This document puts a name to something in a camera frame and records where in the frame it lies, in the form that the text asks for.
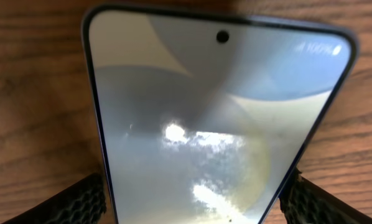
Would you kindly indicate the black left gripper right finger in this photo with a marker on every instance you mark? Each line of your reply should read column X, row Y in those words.
column 303, row 202

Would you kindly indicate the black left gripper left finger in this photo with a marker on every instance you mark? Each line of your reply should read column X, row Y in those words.
column 82, row 203

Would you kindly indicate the blue Galaxy smartphone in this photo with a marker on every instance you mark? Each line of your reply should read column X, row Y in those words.
column 202, row 117

